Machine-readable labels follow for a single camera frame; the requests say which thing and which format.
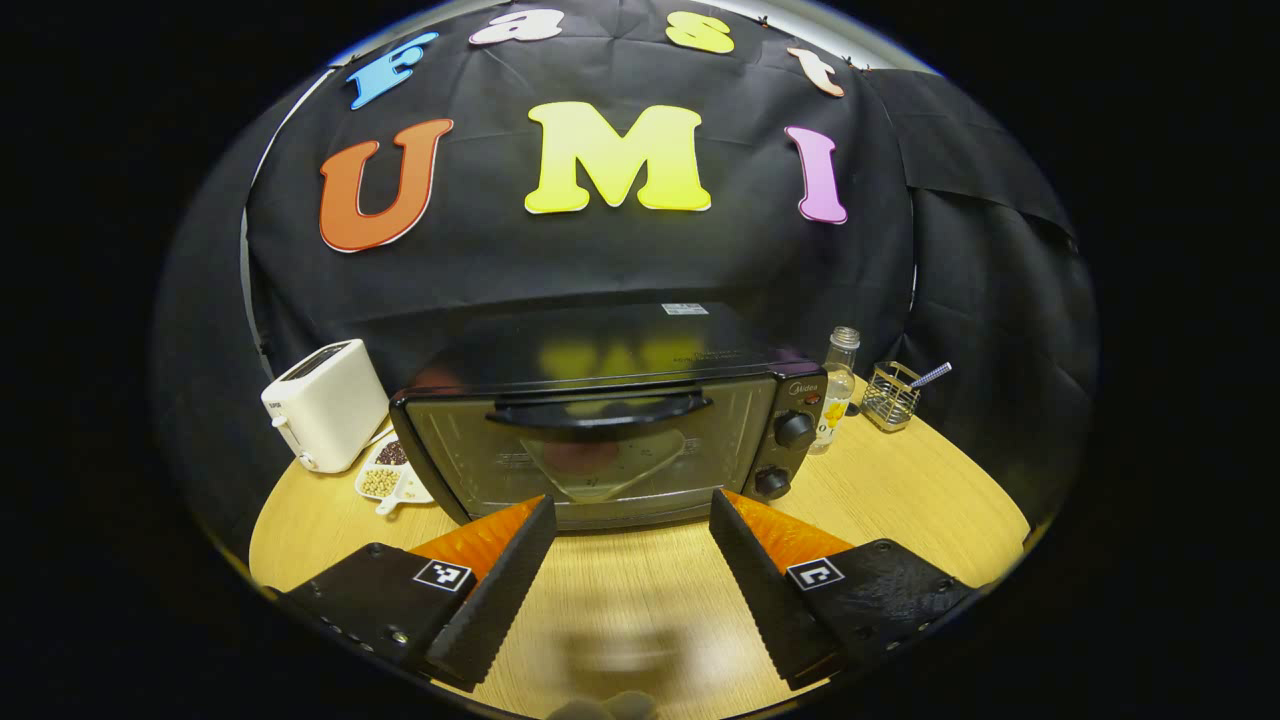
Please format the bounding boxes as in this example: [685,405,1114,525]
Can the pale square plate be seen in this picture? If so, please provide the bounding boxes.
[518,428,689,503]

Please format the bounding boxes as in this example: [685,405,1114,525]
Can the wire utensil holder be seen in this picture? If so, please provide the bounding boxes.
[861,360,923,433]

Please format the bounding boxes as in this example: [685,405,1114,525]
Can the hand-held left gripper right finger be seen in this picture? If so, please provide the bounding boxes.
[708,488,981,691]

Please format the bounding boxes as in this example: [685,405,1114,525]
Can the black electric oven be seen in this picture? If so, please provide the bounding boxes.
[389,302,830,532]

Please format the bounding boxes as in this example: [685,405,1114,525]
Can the pink round food slice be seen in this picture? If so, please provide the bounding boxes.
[543,438,621,477]

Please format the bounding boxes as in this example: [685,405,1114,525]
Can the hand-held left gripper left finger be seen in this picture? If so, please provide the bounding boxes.
[275,494,558,693]

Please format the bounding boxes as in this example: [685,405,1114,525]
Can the black backdrop cloth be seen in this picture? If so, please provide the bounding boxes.
[155,0,1099,561]

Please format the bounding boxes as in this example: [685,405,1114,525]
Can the white divided bean tray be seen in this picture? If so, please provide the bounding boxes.
[355,435,436,517]

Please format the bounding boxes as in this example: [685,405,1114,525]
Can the white toaster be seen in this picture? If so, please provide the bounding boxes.
[262,340,391,474]

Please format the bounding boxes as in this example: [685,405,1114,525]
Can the clear glass bottle yellow label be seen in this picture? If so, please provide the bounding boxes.
[810,326,862,456]

